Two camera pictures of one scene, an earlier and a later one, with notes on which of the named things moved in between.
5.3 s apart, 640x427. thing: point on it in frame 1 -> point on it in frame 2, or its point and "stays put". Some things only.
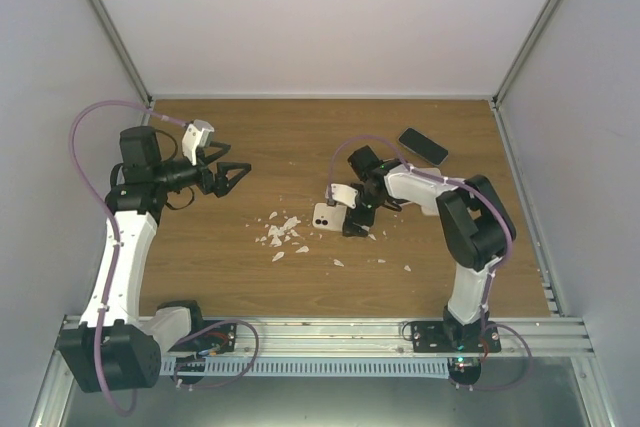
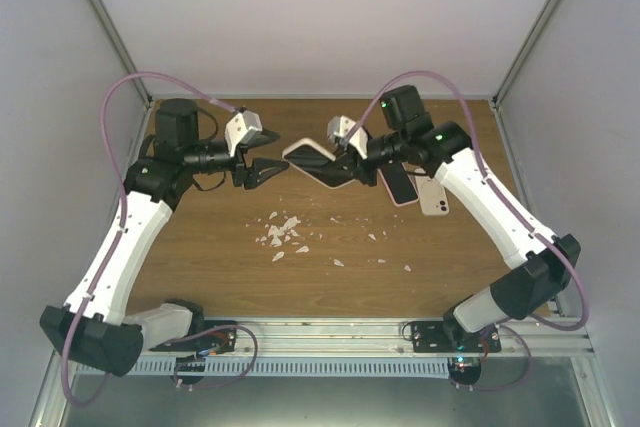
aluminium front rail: [364, 338] stays put
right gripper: [348, 225] -> [357, 168]
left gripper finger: [223, 148] -> [254, 138]
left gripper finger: [222, 185] -> [261, 169]
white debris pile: [277, 234] stays put
